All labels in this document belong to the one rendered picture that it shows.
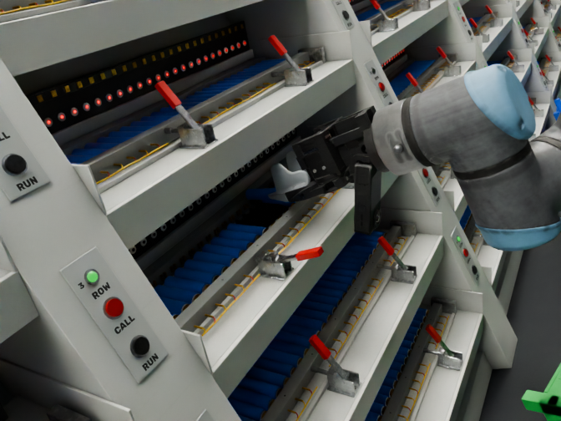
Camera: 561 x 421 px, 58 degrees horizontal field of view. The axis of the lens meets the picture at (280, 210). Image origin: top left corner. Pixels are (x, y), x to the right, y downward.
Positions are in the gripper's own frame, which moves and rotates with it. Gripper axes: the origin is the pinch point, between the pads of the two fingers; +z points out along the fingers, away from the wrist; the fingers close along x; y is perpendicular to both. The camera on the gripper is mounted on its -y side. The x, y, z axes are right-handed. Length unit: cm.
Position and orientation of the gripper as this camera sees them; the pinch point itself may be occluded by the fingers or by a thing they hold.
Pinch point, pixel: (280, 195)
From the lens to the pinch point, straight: 80.1
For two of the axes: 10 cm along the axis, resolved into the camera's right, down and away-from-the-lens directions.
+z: -7.4, 2.3, 6.3
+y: -4.6, -8.6, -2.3
